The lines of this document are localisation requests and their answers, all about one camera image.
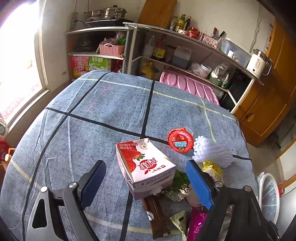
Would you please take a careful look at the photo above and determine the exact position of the magenta snack wrapper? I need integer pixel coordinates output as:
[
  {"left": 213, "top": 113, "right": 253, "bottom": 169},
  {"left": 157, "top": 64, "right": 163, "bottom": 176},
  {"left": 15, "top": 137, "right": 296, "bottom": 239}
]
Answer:
[{"left": 187, "top": 207, "right": 208, "bottom": 241}]

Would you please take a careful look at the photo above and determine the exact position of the clear plastic cup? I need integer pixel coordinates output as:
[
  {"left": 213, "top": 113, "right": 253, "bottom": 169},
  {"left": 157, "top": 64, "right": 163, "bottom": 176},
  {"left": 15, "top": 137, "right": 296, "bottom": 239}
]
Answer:
[{"left": 186, "top": 183, "right": 202, "bottom": 207}]

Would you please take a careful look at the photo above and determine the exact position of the green foil snack wrapper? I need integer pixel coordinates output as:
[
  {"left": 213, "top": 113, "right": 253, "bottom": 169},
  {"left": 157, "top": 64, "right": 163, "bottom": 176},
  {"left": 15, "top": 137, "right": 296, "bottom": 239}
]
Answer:
[{"left": 161, "top": 170, "right": 192, "bottom": 202}]

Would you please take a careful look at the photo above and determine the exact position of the strawberry milk carton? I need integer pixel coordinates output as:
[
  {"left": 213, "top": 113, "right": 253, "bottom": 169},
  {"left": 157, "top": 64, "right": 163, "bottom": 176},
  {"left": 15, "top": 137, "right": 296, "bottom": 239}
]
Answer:
[{"left": 115, "top": 138, "right": 176, "bottom": 189}]

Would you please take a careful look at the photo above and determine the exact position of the brown chocolate bar wrapper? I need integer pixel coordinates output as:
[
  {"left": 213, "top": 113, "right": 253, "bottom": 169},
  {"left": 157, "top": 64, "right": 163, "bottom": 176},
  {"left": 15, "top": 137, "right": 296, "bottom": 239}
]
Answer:
[{"left": 142, "top": 195, "right": 171, "bottom": 240}]

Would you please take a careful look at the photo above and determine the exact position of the white foam fruit net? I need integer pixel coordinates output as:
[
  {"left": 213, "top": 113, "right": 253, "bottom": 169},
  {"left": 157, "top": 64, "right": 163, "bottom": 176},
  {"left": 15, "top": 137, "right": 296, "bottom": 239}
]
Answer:
[{"left": 192, "top": 136, "right": 234, "bottom": 168}]

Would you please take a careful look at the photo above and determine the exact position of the red lidded jelly cup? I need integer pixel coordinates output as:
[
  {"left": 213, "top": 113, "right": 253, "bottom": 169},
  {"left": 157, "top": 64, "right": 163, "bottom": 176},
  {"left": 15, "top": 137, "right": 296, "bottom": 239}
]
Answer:
[{"left": 168, "top": 128, "right": 194, "bottom": 153}]

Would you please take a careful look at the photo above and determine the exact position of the purple milk carton box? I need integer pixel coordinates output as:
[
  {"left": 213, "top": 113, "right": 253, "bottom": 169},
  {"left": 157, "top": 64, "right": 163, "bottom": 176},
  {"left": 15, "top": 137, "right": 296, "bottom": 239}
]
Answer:
[{"left": 126, "top": 175, "right": 174, "bottom": 200}]

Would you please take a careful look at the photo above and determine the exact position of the olive green label packet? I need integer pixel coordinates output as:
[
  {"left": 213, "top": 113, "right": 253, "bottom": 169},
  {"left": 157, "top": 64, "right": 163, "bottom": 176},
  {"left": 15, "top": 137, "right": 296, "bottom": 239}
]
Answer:
[{"left": 170, "top": 210, "right": 188, "bottom": 241}]

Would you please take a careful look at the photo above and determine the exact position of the white trash bin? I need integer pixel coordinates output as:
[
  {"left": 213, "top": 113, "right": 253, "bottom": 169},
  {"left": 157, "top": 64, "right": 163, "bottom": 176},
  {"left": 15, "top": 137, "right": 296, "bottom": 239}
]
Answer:
[{"left": 257, "top": 171, "right": 280, "bottom": 225}]

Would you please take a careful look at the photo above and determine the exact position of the clear trash bag liner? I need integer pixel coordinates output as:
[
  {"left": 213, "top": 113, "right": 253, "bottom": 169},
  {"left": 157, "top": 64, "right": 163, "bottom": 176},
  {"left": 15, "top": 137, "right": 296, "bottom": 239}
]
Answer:
[{"left": 256, "top": 172, "right": 277, "bottom": 223}]

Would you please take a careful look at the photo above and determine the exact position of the blue plaid tablecloth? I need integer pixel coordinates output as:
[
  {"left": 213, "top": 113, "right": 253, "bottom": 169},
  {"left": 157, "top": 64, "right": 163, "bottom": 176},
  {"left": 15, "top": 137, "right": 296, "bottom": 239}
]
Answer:
[{"left": 1, "top": 71, "right": 258, "bottom": 240}]

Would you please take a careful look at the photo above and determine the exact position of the wooden door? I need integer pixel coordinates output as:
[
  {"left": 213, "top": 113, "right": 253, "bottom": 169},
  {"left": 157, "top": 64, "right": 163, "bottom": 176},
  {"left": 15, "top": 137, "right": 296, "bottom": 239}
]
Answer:
[{"left": 234, "top": 19, "right": 295, "bottom": 147}]

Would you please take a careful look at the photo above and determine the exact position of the green cardboard box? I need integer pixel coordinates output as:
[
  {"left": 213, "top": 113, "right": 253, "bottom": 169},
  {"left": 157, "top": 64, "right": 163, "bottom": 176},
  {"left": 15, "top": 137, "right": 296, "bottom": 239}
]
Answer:
[{"left": 88, "top": 56, "right": 111, "bottom": 71}]

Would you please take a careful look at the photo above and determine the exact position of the yellow cooking oil bottle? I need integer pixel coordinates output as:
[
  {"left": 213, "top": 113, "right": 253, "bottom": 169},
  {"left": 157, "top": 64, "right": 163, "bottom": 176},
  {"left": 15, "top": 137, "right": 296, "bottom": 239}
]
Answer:
[{"left": 140, "top": 61, "right": 159, "bottom": 80}]

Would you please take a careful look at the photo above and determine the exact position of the pink storage box lid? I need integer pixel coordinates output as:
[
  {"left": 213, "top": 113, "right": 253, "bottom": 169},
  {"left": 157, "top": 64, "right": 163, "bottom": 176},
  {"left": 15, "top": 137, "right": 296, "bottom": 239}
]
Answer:
[{"left": 159, "top": 70, "right": 220, "bottom": 105}]

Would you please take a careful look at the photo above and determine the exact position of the pink woven basket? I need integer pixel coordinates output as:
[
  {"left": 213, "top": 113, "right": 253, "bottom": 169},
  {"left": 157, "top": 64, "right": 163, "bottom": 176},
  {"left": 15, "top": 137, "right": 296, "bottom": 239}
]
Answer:
[{"left": 99, "top": 43, "right": 125, "bottom": 57}]

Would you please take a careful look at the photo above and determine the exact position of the white electric kettle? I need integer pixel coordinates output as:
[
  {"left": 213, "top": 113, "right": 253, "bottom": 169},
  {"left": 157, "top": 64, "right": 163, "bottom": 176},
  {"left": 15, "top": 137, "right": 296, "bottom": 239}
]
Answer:
[{"left": 246, "top": 49, "right": 273, "bottom": 79}]

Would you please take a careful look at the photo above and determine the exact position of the white metal shelf unit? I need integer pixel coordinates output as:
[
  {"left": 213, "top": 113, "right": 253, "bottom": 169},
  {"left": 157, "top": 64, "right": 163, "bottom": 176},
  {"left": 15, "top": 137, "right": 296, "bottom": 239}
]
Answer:
[{"left": 67, "top": 23, "right": 260, "bottom": 113}]

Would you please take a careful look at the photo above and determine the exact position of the soy sauce bottle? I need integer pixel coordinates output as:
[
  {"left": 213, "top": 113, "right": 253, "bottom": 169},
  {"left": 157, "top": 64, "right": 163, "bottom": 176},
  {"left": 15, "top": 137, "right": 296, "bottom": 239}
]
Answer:
[{"left": 152, "top": 34, "right": 167, "bottom": 61}]

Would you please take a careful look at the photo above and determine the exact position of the dark vinegar jug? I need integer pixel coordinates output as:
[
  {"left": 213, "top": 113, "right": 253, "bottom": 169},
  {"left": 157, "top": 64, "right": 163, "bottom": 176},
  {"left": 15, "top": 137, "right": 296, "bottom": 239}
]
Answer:
[{"left": 171, "top": 45, "right": 192, "bottom": 68}]

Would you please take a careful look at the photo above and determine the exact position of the white power strip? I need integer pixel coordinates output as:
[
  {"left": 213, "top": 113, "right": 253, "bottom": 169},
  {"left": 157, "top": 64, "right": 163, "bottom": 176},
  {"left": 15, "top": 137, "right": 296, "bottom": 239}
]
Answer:
[{"left": 67, "top": 12, "right": 78, "bottom": 32}]

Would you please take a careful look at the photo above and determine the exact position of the clear plastic storage container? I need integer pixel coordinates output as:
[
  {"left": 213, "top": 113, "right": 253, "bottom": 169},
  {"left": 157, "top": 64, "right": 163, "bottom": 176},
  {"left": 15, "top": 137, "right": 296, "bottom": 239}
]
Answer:
[{"left": 220, "top": 38, "right": 251, "bottom": 68}]

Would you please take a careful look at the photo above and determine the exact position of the steel steamer pot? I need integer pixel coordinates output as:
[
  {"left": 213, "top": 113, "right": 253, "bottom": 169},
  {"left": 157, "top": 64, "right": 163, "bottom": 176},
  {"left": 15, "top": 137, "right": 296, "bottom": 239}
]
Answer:
[{"left": 84, "top": 5, "right": 127, "bottom": 22}]

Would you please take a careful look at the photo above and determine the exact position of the red lidded jar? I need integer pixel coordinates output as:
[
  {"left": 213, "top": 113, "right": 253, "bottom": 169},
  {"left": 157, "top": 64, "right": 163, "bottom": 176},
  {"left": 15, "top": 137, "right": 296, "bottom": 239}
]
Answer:
[{"left": 187, "top": 27, "right": 199, "bottom": 39}]

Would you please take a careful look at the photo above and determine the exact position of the wooden cutting board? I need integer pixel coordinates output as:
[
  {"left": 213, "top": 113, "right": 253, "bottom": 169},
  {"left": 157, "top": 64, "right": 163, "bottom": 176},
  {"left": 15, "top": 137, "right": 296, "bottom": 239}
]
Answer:
[{"left": 137, "top": 0, "right": 177, "bottom": 29}]

